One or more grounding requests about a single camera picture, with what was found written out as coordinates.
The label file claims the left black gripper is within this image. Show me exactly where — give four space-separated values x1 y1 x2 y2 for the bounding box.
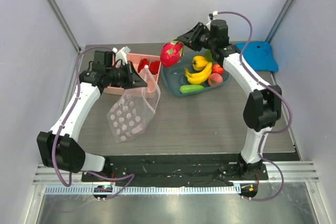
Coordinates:
106 60 147 90

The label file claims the pink dragon fruit toy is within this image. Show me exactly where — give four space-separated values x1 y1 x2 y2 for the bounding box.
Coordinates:
160 40 184 68

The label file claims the yellow banana bunch toy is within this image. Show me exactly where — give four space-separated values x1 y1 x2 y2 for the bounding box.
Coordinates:
184 62 213 84

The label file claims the clear pink zip top bag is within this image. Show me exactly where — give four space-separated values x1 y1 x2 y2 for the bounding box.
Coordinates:
107 66 161 143

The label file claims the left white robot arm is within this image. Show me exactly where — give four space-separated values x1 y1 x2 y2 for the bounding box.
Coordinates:
37 47 147 182

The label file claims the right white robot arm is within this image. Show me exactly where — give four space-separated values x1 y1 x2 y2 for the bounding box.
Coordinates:
177 19 281 179

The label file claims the pink divided organizer box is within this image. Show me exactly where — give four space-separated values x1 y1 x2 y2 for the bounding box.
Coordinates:
103 53 161 95

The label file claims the red fabric item left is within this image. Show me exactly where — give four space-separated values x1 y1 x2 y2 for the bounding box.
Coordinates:
138 58 149 73

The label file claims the red fabric item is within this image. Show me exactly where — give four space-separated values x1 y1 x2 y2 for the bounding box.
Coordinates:
149 60 161 75
138 58 149 73

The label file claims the green lime toy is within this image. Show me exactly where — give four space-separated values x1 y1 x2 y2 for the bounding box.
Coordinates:
204 49 214 62

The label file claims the yellow bell pepper toy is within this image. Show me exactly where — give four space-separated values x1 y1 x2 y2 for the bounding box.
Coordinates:
192 56 208 71

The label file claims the red fabric item right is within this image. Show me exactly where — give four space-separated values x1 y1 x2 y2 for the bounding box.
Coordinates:
149 60 161 75

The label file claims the red strawberry toy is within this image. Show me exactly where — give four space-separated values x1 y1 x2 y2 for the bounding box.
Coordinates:
212 63 225 75

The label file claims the teal plastic fruit tray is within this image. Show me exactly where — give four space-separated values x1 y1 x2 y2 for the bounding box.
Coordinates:
160 49 232 97

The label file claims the pink peach toy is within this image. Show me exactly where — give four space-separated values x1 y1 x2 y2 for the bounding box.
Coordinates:
208 73 223 87

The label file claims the green cucumber toy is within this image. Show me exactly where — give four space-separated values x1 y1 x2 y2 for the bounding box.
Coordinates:
180 84 204 94

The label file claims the folded blue cloth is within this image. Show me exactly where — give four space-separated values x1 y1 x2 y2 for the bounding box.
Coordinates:
242 41 279 72

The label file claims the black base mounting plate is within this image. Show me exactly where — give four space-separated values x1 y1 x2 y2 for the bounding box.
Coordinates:
81 155 268 183

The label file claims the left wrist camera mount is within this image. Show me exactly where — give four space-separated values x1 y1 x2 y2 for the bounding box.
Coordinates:
112 46 131 66

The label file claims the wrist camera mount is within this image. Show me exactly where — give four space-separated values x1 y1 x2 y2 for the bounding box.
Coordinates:
207 11 218 23
112 46 131 66

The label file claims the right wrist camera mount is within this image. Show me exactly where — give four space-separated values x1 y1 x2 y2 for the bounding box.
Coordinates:
207 11 218 23

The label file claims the white slotted cable duct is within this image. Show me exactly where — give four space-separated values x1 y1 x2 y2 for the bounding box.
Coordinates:
44 184 241 196

